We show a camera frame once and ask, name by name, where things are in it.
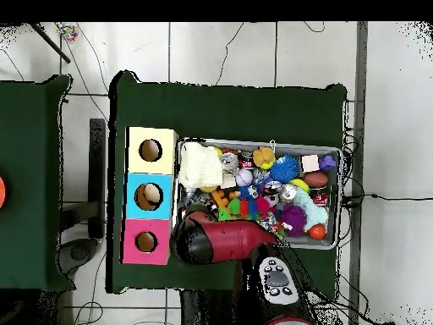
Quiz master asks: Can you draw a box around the cream waffle cloth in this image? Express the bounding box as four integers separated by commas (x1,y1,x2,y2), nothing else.
178,140,224,189

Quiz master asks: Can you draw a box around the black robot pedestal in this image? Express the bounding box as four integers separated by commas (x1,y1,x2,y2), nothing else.
178,289,265,325

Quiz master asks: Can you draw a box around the side table with green cloth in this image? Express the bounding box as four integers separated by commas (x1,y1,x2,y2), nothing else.
0,74,76,293

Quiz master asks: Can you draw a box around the shallow wire mesh bin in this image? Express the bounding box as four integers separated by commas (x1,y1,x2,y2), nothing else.
171,136,343,251

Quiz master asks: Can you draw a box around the purple spiky rubber ball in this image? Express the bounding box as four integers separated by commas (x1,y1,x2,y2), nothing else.
279,203,308,238

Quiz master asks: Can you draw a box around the plain wooden block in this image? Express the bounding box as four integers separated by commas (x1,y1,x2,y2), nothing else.
300,154,321,174

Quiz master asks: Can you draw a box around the crushed clear plastic bottle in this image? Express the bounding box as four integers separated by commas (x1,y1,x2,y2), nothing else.
184,190,211,206

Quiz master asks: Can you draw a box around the brown toy football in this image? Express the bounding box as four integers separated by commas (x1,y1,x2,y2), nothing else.
303,171,329,190

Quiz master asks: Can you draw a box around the black upright panel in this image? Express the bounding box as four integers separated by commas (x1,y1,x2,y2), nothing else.
88,118,107,240

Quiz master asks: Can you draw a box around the white baseball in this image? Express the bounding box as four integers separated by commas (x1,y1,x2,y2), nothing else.
235,168,254,188

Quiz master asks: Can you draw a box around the black cable with plug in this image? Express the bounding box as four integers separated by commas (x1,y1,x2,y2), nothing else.
341,192,433,208

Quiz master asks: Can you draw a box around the black rod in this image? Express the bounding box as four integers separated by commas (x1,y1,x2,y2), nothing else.
29,22,72,64

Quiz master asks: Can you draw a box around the orange plush toy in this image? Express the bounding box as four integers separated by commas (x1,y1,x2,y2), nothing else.
252,146,277,170

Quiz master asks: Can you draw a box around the blue spiky ball with eyes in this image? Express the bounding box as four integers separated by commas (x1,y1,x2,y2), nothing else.
269,154,301,184

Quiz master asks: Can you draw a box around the mint knitted cloth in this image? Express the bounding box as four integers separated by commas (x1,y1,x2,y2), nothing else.
292,187,330,231

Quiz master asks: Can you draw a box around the bag of colourful beads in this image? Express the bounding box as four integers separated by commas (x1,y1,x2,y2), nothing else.
55,23,79,44

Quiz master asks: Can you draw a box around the opened silver drink can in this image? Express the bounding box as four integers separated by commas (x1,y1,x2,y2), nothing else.
220,151,240,172

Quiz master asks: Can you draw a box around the wooden box with three holes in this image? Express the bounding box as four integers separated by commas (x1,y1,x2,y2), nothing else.
119,125,179,266

